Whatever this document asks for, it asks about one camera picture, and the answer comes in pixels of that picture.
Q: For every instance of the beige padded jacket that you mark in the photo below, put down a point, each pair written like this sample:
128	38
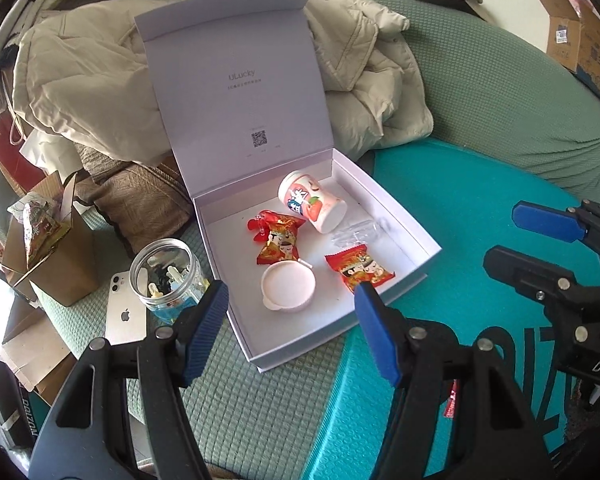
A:
80	85

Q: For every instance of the flattened cardboard pieces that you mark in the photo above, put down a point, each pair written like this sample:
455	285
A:
30	350

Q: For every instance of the green sofa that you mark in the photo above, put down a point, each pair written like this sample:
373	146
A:
505	85

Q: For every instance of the clear plastic jar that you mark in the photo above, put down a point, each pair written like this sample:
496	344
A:
165	270

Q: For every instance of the large teal bubble mailer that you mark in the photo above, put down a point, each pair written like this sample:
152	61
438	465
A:
455	185

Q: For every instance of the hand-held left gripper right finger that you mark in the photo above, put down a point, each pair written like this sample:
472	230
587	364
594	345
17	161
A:
380	330

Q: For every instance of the small brown cardboard box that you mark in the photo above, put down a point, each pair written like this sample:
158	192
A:
65	270

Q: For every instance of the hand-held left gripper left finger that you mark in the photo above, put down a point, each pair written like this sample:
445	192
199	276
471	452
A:
207	325

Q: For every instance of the pink gum bottle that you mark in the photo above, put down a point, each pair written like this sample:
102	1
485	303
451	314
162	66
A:
310	202

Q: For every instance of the white round lid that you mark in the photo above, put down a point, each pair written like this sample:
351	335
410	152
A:
287	287

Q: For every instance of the brown cushion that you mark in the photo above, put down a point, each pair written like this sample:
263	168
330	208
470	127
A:
135	195

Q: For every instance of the clear plastic clip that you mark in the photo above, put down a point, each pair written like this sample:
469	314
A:
355	234

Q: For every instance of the red paper bag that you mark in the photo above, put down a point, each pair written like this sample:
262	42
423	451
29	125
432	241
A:
10	160

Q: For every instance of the white smartphone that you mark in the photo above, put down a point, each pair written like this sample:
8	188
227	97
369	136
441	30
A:
125	315

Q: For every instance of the brown foil snack packet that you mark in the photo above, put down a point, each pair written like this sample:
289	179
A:
40	230

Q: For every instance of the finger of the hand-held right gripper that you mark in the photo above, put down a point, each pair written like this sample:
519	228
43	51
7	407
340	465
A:
545	221
520	270

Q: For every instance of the open printed cardboard box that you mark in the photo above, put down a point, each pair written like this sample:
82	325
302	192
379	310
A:
595	50

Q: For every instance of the white paper bag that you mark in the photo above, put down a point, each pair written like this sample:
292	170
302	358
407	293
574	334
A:
45	155

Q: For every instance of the folded teal mailer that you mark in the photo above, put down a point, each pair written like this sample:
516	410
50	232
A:
27	420

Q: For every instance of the white hinged gift box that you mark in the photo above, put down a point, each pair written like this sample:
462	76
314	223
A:
230	135

